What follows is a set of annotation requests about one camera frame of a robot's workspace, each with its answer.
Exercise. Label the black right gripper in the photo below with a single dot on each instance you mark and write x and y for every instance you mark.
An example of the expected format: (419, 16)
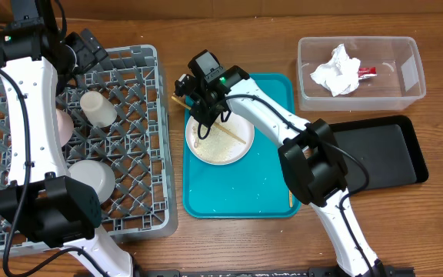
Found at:
(204, 120)

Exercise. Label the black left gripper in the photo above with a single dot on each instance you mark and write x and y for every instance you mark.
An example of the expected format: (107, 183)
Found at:
(88, 58)

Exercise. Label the cream white cup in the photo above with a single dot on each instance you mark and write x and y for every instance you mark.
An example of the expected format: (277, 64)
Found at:
(98, 110)

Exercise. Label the pink small bowl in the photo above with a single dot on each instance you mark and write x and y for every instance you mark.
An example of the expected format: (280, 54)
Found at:
(65, 126)

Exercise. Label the grey ceramic bowl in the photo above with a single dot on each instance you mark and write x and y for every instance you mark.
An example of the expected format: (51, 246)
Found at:
(96, 174)

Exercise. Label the white napkin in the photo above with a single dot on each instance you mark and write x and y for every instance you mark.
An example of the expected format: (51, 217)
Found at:
(340, 74)

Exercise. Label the red snack wrapper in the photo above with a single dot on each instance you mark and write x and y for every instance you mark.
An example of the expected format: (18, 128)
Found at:
(364, 73)

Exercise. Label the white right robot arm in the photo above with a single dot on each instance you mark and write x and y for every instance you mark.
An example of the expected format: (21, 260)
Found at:
(312, 164)

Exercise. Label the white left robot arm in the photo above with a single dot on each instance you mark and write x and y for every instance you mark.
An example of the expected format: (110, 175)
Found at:
(38, 57)

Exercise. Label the grey plastic dishwasher rack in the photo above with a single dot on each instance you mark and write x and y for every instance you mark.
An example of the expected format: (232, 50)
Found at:
(135, 146)

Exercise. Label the white plate with food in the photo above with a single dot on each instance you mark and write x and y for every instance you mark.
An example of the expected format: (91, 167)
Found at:
(218, 148)

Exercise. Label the teal plastic tray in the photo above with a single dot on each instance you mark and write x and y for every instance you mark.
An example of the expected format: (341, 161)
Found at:
(250, 188)

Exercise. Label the black tray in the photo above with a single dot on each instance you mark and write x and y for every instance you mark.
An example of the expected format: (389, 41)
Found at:
(387, 147)

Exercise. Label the clear plastic bin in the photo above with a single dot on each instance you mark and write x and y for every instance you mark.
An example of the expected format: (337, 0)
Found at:
(399, 79)

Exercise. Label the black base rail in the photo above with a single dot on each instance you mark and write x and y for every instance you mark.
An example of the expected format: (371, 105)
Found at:
(332, 271)

